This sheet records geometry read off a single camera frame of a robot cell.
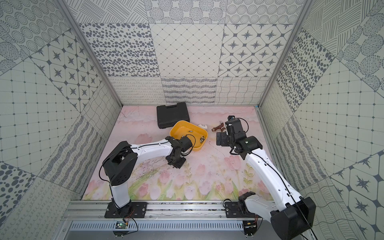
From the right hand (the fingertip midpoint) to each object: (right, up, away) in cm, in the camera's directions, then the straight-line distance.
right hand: (227, 138), depth 79 cm
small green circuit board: (-54, -41, -7) cm, 68 cm away
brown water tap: (0, +5, +26) cm, 26 cm away
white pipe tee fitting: (-12, +5, +26) cm, 29 cm away
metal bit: (-21, +2, +25) cm, 33 cm away
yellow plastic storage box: (-16, -1, +25) cm, 29 cm away
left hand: (-27, -16, +10) cm, 33 cm away
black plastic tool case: (-38, +12, +32) cm, 51 cm away
